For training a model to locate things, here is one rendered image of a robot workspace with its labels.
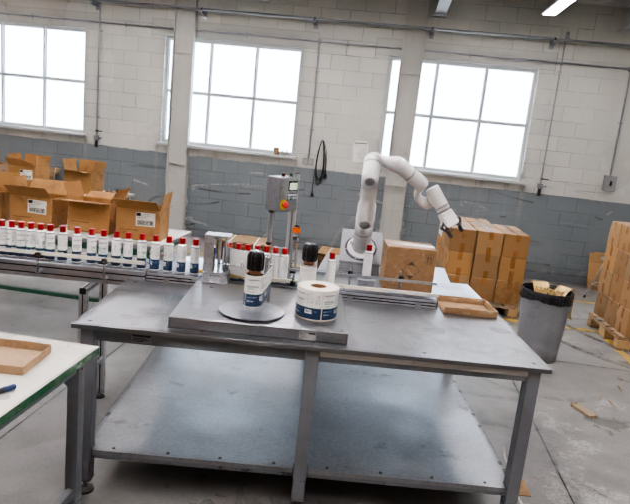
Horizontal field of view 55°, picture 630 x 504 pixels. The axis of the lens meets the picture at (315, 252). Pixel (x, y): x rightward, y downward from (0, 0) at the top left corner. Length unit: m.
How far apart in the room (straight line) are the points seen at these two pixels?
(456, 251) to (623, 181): 3.37
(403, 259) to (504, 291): 3.22
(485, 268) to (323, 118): 3.42
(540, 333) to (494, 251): 1.46
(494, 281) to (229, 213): 4.17
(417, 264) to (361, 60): 5.45
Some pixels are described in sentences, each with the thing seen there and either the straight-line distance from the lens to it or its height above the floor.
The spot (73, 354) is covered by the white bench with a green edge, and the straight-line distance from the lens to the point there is 2.57.
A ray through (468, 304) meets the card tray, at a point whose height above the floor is 0.83.
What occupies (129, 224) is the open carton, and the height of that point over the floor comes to 0.90.
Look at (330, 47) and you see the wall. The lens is 8.84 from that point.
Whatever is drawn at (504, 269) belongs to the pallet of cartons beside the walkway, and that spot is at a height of 0.51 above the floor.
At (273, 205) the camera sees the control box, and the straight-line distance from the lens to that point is 3.38.
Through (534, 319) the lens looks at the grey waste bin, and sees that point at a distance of 5.46.
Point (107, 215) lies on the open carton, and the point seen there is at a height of 0.93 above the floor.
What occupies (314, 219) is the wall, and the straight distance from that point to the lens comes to 8.85.
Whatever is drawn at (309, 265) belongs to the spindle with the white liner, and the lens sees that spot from 3.11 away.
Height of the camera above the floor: 1.75
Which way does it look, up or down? 11 degrees down
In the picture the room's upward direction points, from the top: 6 degrees clockwise
